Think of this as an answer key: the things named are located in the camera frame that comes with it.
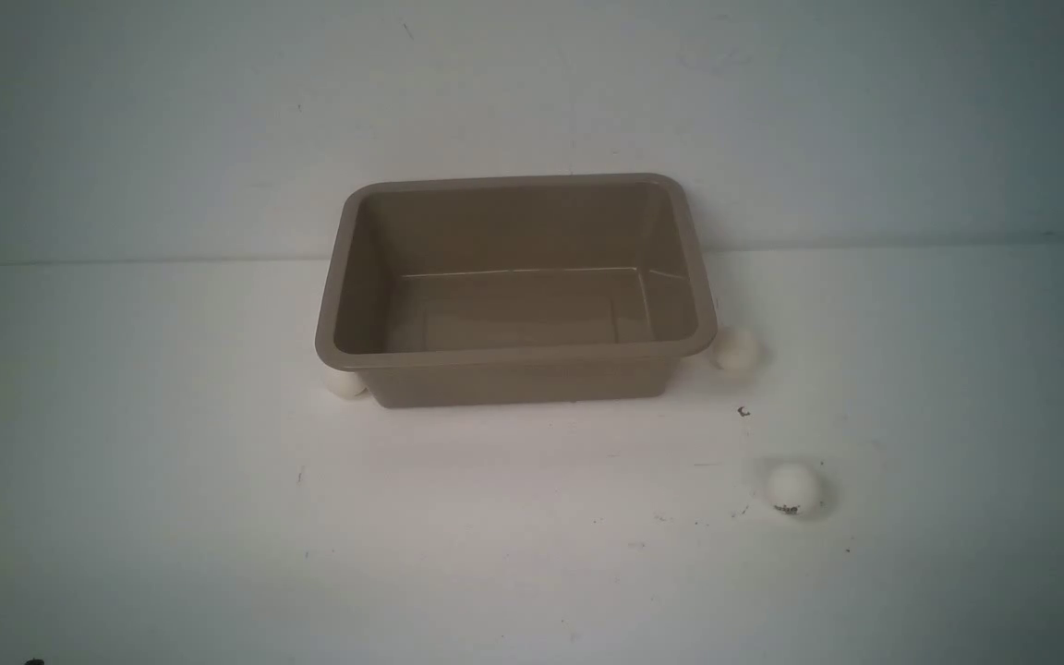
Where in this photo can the white ping-pong ball left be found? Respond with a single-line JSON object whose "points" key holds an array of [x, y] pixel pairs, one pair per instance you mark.
{"points": [[344, 384]]}

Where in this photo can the plain white ping-pong ball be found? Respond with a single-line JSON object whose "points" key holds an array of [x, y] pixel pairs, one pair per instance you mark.
{"points": [[736, 350]]}

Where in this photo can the brown plastic bin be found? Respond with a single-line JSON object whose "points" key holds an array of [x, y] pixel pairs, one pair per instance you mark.
{"points": [[515, 290]]}

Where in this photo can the white ping-pong ball with logo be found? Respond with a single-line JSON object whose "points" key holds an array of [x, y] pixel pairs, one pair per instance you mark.
{"points": [[794, 489]]}

